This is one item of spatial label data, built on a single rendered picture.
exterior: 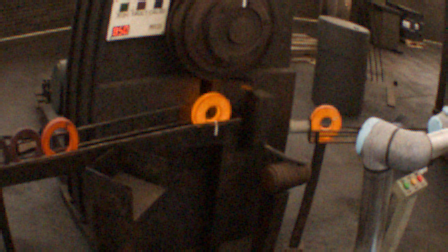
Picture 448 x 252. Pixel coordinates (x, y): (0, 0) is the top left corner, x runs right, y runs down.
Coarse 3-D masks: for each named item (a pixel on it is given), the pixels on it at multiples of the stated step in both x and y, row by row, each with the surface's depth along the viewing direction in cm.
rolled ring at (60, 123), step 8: (56, 120) 179; (64, 120) 181; (48, 128) 177; (56, 128) 179; (64, 128) 181; (72, 128) 184; (48, 136) 178; (72, 136) 185; (48, 144) 179; (72, 144) 186; (48, 152) 180
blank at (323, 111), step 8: (320, 112) 235; (328, 112) 234; (336, 112) 234; (312, 120) 236; (320, 120) 236; (336, 120) 236; (312, 128) 237; (320, 128) 237; (328, 128) 239; (336, 128) 237
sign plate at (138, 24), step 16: (128, 0) 189; (144, 0) 194; (112, 16) 188; (128, 16) 193; (144, 16) 197; (160, 16) 202; (112, 32) 191; (128, 32) 196; (144, 32) 201; (160, 32) 205
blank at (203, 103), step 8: (208, 96) 217; (216, 96) 218; (200, 104) 216; (208, 104) 218; (216, 104) 220; (224, 104) 221; (192, 112) 219; (200, 112) 218; (216, 112) 225; (224, 112) 223; (192, 120) 220; (200, 120) 219; (208, 120) 223; (216, 120) 223
